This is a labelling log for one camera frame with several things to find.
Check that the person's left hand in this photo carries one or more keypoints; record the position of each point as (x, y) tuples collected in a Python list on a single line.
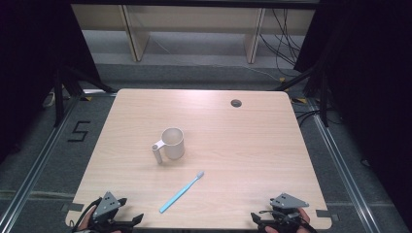
[(85, 221)]

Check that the black metal stand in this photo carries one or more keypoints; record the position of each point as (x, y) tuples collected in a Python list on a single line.
[(319, 87), (64, 90)]

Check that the wooden table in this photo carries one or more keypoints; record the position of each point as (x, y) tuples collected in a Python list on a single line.
[(226, 155)]

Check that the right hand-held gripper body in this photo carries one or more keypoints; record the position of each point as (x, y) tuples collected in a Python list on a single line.
[(286, 207)]

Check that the metal floor rail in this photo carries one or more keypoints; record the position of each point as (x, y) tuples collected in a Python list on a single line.
[(343, 168), (35, 165)]

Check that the light blue toothbrush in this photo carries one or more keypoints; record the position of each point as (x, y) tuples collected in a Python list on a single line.
[(181, 192)]

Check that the person's right hand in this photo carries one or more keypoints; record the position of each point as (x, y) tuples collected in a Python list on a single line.
[(303, 220)]

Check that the beige wooden shelf frame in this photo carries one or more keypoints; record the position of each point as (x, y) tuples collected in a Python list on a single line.
[(194, 22)]

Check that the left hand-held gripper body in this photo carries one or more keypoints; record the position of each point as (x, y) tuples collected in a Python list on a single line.
[(107, 205)]

